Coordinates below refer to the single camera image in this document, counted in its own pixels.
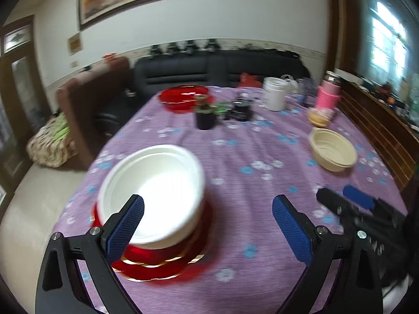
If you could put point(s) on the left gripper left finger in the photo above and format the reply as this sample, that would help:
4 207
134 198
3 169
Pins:
61 288

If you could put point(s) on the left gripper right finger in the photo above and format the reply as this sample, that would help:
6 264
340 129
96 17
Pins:
356 287

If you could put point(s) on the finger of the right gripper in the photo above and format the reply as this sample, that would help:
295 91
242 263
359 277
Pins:
343 209
358 197

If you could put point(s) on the cream plastic bowl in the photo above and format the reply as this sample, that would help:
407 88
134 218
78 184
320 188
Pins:
331 150

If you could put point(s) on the large red scalloped plate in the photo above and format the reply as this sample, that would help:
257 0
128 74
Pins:
171 269

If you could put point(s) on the large white paper bowl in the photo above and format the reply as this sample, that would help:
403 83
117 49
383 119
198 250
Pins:
171 181

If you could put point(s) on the small red gold-rimmed plate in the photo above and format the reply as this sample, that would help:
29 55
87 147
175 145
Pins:
155 258

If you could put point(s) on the bag of snacks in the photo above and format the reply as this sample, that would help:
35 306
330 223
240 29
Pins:
320 118

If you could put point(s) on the purple floral tablecloth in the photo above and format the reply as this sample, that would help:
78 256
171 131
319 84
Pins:
248 266

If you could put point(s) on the pink sleeved glass bottle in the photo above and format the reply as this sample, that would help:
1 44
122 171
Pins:
328 93

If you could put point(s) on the white plastic jar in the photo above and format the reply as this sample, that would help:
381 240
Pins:
274 93

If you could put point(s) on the patterned blanket cushion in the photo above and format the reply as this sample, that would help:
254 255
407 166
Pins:
53 145

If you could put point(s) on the black cylindrical device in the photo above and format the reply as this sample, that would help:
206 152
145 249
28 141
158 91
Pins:
242 108

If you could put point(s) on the black pot with wooden spool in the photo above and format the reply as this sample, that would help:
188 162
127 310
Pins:
205 116

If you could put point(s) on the wooden glass door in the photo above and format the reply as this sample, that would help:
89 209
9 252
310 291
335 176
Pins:
24 106

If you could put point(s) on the brown armchair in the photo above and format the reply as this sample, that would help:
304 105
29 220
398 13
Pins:
85 96

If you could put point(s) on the black leather sofa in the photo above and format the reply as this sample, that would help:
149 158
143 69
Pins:
223 68

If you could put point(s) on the red bowl far end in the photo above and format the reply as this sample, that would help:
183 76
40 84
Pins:
181 99

